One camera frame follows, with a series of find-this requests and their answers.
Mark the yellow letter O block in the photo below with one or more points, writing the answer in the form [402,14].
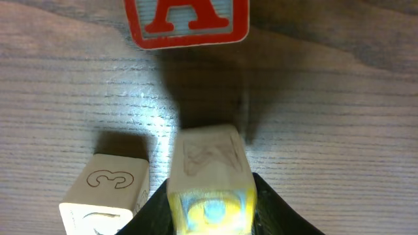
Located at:
[211,189]

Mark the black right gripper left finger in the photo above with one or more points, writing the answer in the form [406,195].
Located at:
[154,218]

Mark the red letter A block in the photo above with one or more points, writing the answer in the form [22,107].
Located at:
[158,24]

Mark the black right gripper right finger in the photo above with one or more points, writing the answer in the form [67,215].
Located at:
[273,216]

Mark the red number 3 block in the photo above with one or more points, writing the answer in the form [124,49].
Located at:
[107,194]

